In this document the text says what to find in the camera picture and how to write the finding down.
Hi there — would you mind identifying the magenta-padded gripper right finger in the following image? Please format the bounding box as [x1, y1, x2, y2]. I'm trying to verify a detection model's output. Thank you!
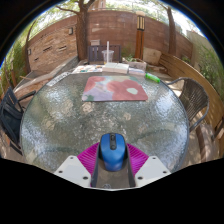
[124, 143, 172, 189]

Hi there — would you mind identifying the dark wooden slatted chair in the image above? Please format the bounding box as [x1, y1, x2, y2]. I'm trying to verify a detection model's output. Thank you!
[87, 44, 123, 65]

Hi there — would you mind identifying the slim tree trunk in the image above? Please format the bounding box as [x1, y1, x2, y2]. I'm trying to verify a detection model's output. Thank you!
[165, 6, 178, 56]

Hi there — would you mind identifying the green plastic box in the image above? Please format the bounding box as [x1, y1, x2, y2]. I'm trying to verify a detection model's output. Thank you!
[144, 72, 161, 84]

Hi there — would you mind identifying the wooden lamp post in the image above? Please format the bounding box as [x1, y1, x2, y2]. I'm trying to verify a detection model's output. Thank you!
[134, 11, 147, 60]

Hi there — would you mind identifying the large pale stone block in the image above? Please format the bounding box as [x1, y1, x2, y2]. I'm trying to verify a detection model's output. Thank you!
[143, 47, 163, 66]

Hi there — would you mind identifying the brown wicker metal chair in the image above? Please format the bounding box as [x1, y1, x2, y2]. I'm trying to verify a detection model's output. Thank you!
[165, 77, 211, 133]

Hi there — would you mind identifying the colourful picture magazine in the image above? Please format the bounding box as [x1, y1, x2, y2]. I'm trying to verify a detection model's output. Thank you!
[71, 64, 104, 75]

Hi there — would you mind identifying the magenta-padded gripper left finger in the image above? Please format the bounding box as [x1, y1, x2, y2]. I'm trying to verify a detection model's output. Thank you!
[53, 142, 103, 189]

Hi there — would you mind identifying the raised stone garden bed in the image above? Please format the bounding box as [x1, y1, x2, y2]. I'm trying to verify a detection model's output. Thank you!
[13, 54, 80, 94]

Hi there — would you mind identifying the floral red green mouse pad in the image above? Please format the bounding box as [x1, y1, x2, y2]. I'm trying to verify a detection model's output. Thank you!
[81, 75, 149, 103]

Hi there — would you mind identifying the curved wooden bench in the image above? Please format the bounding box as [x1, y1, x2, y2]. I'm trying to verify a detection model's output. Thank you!
[158, 53, 224, 148]

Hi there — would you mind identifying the black metal chair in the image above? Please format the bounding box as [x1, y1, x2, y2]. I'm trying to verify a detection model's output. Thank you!
[0, 85, 37, 156]

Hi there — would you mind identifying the blue and black computer mouse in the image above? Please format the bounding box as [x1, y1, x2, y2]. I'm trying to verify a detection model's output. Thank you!
[99, 132, 128, 173]

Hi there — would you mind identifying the white license plate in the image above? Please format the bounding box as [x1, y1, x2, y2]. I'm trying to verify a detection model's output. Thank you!
[45, 71, 72, 88]

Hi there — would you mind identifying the thick tree trunk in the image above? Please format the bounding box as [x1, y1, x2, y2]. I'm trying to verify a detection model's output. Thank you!
[54, 0, 98, 62]

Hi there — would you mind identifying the small closed white book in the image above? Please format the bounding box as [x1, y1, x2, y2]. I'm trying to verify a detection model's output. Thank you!
[128, 67, 147, 77]

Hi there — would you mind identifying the open white book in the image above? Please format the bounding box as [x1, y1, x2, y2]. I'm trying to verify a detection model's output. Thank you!
[101, 61, 130, 75]

